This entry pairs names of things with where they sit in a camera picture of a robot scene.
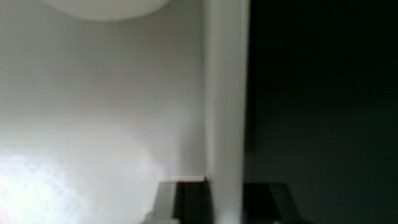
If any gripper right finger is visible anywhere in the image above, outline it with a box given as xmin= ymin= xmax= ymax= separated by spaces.
xmin=269 ymin=183 xmax=310 ymax=224

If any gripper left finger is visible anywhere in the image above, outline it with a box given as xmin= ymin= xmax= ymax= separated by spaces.
xmin=140 ymin=182 xmax=179 ymax=224

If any white square tabletop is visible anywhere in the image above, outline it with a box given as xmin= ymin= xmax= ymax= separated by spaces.
xmin=0 ymin=0 xmax=250 ymax=224

